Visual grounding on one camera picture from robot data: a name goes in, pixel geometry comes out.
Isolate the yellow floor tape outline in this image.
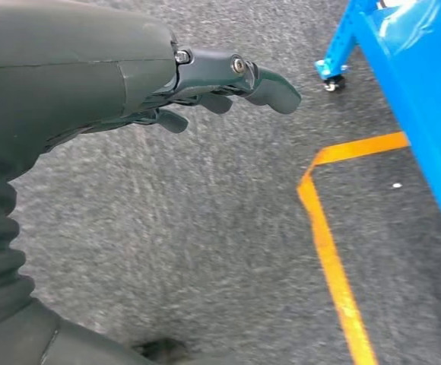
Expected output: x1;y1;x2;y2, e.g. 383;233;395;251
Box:
297;132;411;365

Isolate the blue metal shelf rack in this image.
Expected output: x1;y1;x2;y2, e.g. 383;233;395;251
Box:
315;0;441;256

